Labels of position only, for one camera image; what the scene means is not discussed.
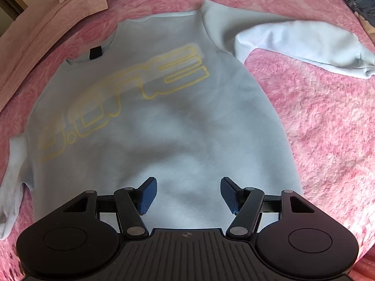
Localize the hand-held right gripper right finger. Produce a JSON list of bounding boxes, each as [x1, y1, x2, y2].
[[220, 176, 316, 238]]

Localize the pink rose blanket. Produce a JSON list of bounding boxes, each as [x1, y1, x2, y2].
[[0, 0, 375, 281]]

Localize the blue jeans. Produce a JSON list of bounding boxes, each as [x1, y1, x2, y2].
[[344, 0, 375, 22]]

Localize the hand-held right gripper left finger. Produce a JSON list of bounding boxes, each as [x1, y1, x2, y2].
[[63, 176, 158, 238]]

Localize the light blue sweatshirt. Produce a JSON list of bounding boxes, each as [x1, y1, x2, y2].
[[0, 0, 375, 240]]

